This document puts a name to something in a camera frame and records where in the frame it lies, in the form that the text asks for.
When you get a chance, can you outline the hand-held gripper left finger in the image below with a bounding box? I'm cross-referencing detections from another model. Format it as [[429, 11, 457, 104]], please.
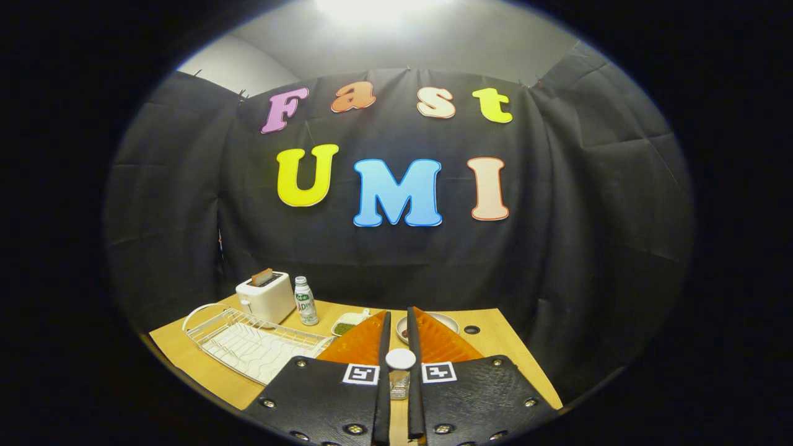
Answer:
[[243, 310, 392, 446]]

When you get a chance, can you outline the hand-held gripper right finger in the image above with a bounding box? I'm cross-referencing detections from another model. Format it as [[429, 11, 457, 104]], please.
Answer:
[[406, 307, 558, 446]]

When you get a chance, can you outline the pink striped handle spoon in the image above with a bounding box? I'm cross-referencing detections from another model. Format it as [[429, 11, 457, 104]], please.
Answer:
[[385, 348, 417, 371]]

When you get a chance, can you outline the white wire dish rack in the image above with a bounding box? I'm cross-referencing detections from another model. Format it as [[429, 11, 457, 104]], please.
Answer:
[[182, 302, 335, 386]]

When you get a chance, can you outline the white divided snack dish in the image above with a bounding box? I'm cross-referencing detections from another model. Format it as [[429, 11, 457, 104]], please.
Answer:
[[331, 308, 372, 337]]

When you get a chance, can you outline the white plate with food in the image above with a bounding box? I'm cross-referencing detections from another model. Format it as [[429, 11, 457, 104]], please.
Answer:
[[396, 312, 460, 344]]

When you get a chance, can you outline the white bottle with green label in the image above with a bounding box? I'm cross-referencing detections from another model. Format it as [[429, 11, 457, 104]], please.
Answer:
[[294, 276, 320, 326]]

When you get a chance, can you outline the white toaster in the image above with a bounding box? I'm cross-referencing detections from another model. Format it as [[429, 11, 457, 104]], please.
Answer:
[[235, 271, 297, 325]]

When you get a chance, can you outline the black backdrop cloth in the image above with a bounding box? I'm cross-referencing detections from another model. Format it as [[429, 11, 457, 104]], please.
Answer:
[[102, 40, 694, 403]]

